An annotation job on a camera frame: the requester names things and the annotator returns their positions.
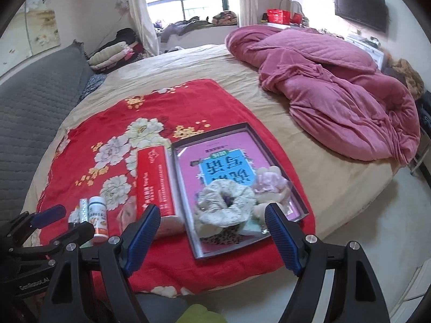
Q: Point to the red tissue pack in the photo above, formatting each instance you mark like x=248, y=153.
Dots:
x=155, y=181

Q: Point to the white lace curtain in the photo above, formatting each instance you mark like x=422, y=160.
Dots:
x=249, y=0
x=141, y=16

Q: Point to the white cabinet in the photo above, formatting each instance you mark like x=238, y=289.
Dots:
x=365, y=48

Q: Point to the grey cardboard tray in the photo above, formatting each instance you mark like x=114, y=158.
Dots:
x=208, y=136

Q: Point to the black wall television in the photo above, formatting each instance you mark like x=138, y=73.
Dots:
x=360, y=8

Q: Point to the grey quilted headboard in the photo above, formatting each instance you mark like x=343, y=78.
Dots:
x=33, y=101

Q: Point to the large red gift bag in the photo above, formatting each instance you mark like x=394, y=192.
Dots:
x=278, y=16

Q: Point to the brown fuzzy cloth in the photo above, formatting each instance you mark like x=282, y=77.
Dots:
x=405, y=75

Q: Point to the white floral scrunchie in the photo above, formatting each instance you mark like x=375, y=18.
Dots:
x=215, y=208

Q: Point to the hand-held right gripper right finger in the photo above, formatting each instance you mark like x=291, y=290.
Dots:
x=283, y=239

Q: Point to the beige plush toy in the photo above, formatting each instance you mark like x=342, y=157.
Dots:
x=269, y=181

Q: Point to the pile of folded clothes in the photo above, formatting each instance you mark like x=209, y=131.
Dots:
x=111, y=52

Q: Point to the white pill bottle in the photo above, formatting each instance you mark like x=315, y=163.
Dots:
x=98, y=218

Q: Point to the patterned folded blanket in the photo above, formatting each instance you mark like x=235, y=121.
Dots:
x=224, y=18

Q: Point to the blue patterned pillow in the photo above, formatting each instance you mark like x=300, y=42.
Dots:
x=92, y=85

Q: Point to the pink and blue book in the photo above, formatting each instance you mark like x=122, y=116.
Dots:
x=192, y=171

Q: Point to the purple scrunchie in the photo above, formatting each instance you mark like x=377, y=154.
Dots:
x=229, y=198

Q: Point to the bed with beige sheet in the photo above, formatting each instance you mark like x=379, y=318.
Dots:
x=185, y=64

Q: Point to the black bag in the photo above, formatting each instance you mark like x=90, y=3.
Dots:
x=127, y=35

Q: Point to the silver tube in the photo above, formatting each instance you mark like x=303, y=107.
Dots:
x=83, y=210

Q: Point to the leopard print scrunchie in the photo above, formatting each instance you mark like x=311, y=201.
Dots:
x=225, y=237

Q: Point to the small red gift bag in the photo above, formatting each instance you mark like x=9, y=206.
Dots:
x=296, y=18

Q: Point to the floral wall painting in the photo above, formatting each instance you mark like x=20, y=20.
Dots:
x=37, y=23

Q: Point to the pink quilt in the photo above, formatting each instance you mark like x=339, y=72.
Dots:
x=320, y=84

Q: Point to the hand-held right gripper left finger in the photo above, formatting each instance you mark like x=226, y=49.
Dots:
x=141, y=239

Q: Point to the red floral blanket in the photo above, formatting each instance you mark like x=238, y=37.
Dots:
x=202, y=101

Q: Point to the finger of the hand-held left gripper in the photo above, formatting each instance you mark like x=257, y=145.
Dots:
x=48, y=216
x=79, y=232

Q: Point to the pink plastic bag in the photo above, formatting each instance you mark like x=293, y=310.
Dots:
x=128, y=213

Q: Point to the yellow green cloth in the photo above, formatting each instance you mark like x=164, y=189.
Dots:
x=202, y=314

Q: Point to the person's grey clothing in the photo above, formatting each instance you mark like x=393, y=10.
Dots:
x=161, y=308

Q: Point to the grey clothes heap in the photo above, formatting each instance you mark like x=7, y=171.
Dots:
x=181, y=27

